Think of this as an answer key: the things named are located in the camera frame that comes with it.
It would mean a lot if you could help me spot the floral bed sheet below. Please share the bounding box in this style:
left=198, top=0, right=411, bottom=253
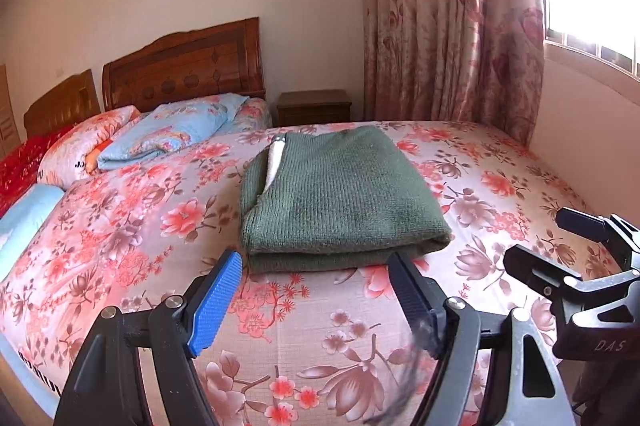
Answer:
left=0, top=98, right=626, bottom=426

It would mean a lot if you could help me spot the person's right forearm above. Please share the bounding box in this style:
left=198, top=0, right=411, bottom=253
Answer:
left=570, top=358, right=640, bottom=422

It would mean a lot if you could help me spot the pink floral pillow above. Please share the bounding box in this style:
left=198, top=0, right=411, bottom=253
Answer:
left=37, top=105, right=142, bottom=189

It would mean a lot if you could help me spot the wooden nightstand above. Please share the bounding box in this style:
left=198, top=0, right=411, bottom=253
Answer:
left=276, top=89, right=352, bottom=127

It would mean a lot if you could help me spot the small light wooden headboard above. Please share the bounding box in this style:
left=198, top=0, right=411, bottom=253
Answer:
left=23, top=69, right=102, bottom=139

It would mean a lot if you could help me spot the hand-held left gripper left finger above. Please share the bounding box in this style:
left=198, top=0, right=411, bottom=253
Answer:
left=52, top=248, right=243, bottom=426

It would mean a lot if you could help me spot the pink floral curtain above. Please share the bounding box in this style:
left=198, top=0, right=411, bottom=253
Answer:
left=356, top=0, right=546, bottom=147

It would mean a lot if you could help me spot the plain light blue pillow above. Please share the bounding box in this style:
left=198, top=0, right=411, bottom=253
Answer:
left=0, top=184, right=66, bottom=279

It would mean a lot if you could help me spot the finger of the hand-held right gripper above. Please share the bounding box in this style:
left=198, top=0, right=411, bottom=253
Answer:
left=555, top=206, right=640, bottom=273
left=503, top=244, right=640, bottom=326

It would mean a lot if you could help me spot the green and white knit sweater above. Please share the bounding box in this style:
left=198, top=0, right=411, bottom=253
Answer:
left=238, top=125, right=453, bottom=274

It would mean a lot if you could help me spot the red blanket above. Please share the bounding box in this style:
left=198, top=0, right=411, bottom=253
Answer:
left=0, top=126, right=73, bottom=217

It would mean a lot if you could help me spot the light blue floral quilt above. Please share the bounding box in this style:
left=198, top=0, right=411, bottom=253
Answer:
left=96, top=93, right=249, bottom=172

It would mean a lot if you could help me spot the cardboard sheet on wall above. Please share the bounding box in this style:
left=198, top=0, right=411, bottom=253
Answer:
left=0, top=63, right=21, bottom=157

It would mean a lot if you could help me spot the large dark wooden headboard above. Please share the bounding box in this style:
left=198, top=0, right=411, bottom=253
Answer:
left=102, top=17, right=266, bottom=113

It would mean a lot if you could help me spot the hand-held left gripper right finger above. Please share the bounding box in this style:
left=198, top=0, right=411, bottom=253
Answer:
left=387, top=251, right=578, bottom=426

